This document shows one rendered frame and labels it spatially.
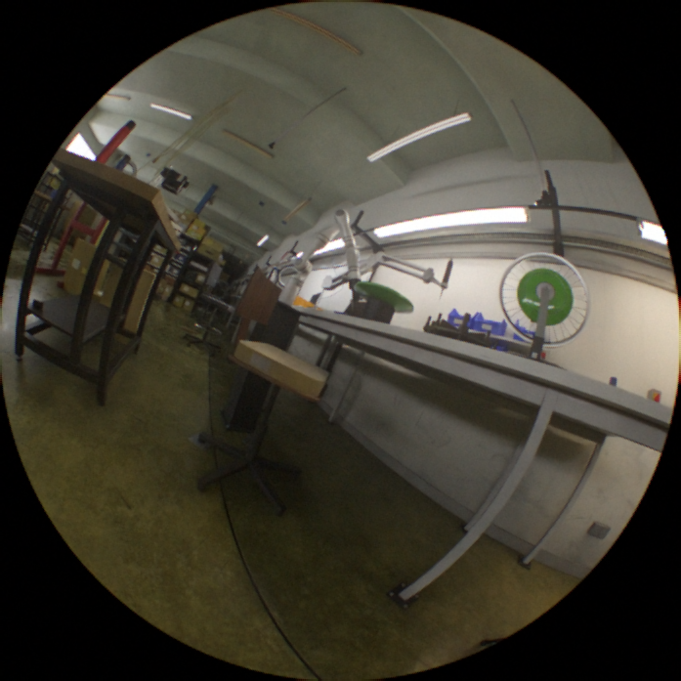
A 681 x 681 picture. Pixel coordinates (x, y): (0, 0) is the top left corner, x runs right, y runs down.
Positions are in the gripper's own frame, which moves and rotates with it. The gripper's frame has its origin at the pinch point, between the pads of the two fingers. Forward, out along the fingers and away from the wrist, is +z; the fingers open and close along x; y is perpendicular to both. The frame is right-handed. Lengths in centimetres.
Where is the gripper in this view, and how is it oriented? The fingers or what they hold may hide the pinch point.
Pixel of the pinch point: (353, 311)
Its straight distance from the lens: 119.9
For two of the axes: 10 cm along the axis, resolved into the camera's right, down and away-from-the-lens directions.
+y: 10.0, -0.6, -0.4
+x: 0.4, 0.6, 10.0
